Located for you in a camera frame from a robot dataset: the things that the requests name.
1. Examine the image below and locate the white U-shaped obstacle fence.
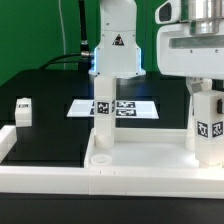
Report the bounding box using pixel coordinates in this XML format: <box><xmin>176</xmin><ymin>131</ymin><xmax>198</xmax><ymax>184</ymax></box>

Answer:
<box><xmin>0</xmin><ymin>125</ymin><xmax>224</xmax><ymax>200</ymax></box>

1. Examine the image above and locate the black cable with connector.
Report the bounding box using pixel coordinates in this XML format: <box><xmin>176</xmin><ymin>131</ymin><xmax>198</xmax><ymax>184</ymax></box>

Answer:
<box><xmin>39</xmin><ymin>0</ymin><xmax>96</xmax><ymax>70</ymax></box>

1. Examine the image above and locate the fiducial marker sheet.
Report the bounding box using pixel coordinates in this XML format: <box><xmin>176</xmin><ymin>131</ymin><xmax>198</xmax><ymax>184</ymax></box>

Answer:
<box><xmin>67</xmin><ymin>99</ymin><xmax>159</xmax><ymax>119</ymax></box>

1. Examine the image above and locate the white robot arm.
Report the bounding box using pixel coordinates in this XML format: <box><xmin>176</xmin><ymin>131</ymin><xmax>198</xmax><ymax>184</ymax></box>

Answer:
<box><xmin>90</xmin><ymin>0</ymin><xmax>224</xmax><ymax>81</ymax></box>

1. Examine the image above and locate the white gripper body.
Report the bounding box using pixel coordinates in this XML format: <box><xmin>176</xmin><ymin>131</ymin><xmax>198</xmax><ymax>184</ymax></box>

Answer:
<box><xmin>157</xmin><ymin>21</ymin><xmax>224</xmax><ymax>80</ymax></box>

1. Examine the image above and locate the white desk top panel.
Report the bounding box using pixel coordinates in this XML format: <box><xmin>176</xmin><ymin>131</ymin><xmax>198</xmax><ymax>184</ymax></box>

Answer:
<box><xmin>84</xmin><ymin>128</ymin><xmax>200</xmax><ymax>169</ymax></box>

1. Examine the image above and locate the white thin cable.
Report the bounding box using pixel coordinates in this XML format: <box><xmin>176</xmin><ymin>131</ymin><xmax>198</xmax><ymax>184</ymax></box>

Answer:
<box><xmin>58</xmin><ymin>0</ymin><xmax>67</xmax><ymax>70</ymax></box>

